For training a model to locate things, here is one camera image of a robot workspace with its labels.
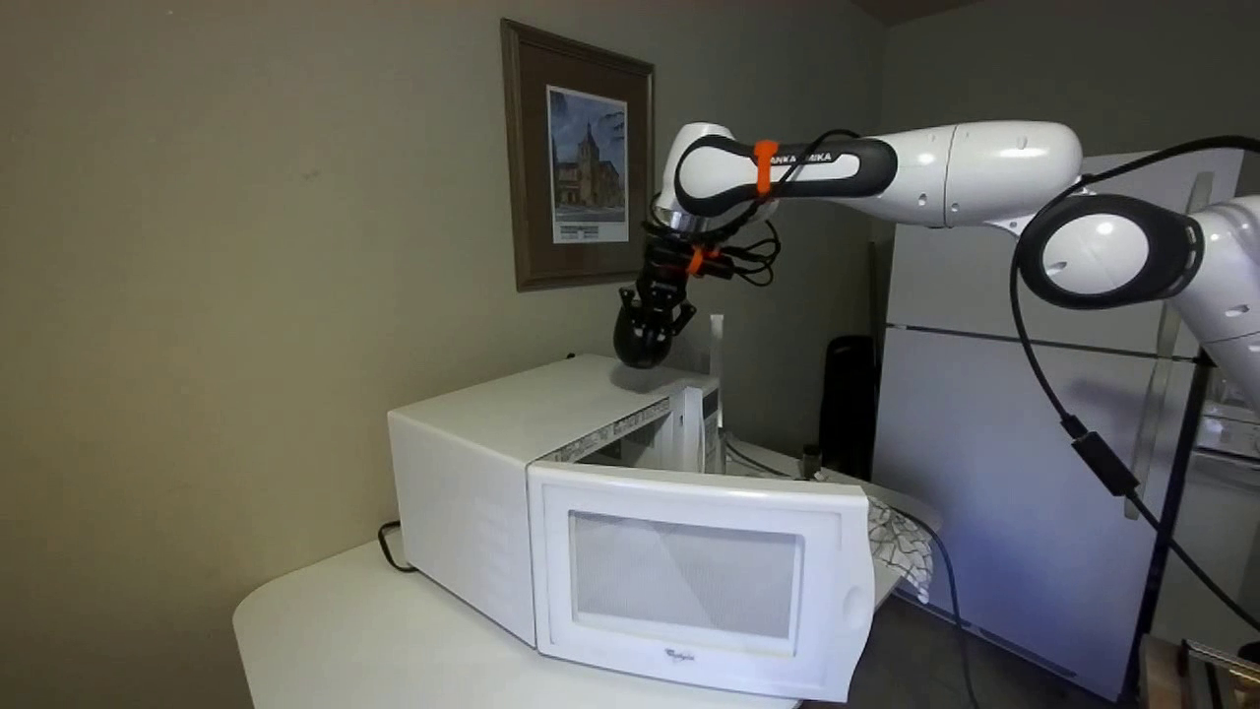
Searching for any white microwave door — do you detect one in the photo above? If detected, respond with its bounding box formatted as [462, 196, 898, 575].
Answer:
[525, 457, 881, 709]

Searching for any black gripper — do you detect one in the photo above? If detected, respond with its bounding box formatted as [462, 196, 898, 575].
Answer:
[633, 224, 701, 308]

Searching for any dark framed building picture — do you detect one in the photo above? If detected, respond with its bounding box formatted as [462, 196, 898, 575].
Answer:
[500, 15, 658, 295]

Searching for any black camera stand pole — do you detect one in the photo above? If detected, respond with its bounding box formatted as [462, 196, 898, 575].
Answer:
[1118, 347, 1222, 709]

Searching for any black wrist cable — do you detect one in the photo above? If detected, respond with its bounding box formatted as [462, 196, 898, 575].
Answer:
[668, 125, 788, 293]

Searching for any white microwave body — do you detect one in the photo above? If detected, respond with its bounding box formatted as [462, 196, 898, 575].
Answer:
[385, 352, 727, 652]

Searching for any black microwave power cable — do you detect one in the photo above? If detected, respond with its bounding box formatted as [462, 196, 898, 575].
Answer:
[375, 515, 420, 575]

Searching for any white refrigerator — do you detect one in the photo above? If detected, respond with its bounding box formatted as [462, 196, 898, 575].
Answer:
[872, 147, 1260, 705]

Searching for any narrow orange arm strap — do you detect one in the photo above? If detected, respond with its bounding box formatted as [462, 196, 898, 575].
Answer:
[748, 134, 788, 203]

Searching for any thin dark cable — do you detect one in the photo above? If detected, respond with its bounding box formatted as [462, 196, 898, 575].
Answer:
[890, 501, 983, 709]

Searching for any black hanging arm cable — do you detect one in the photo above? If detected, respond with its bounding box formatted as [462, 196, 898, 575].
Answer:
[1005, 132, 1260, 639]

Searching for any white checked kitchen towel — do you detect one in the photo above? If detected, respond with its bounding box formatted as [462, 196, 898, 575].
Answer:
[861, 484, 940, 607]

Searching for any white table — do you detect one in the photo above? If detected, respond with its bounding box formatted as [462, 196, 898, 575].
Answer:
[234, 439, 948, 709]

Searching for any black mug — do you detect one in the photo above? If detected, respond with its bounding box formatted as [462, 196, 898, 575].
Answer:
[610, 289, 701, 376]

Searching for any black tall box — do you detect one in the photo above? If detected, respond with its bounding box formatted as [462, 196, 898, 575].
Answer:
[815, 330, 886, 484]

